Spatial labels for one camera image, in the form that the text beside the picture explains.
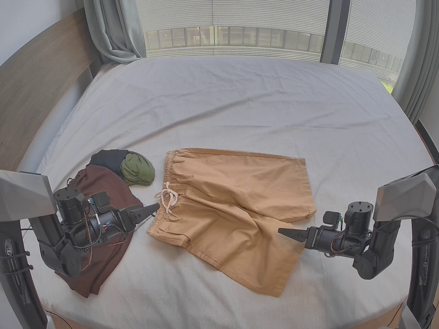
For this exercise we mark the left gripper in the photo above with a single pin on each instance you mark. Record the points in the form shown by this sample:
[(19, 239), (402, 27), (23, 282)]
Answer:
[(115, 221)]

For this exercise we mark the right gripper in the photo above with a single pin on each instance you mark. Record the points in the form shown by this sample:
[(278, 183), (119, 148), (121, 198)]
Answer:
[(320, 240)]

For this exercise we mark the tan shorts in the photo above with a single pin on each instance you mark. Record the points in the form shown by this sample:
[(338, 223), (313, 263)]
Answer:
[(233, 200)]

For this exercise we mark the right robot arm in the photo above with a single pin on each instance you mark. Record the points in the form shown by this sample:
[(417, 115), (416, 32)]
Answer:
[(404, 197)]

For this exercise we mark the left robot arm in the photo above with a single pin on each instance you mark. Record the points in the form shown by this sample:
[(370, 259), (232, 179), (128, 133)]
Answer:
[(24, 190)]

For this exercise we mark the bed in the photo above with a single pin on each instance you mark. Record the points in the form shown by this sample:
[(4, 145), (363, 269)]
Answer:
[(257, 98)]

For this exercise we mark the green garment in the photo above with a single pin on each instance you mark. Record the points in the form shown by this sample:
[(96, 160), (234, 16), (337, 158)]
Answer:
[(137, 170)]

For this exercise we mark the brown shorts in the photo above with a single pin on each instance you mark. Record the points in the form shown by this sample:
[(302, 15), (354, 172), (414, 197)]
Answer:
[(103, 187)]

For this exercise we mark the black garment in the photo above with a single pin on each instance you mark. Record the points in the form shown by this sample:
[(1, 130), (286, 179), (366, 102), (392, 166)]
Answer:
[(106, 159)]

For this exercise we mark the grey-green curtain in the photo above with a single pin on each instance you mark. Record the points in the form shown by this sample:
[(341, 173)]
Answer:
[(425, 63), (113, 19)]

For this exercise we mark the window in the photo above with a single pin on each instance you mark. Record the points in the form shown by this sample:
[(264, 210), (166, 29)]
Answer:
[(240, 12)]

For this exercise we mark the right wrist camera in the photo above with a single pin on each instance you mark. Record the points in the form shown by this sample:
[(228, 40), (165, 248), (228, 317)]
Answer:
[(332, 218)]

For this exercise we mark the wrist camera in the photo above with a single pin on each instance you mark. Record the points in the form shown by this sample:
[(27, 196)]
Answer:
[(99, 200), (332, 218)]

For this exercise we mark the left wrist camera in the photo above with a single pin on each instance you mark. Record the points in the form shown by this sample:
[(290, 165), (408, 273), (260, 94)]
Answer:
[(99, 200)]

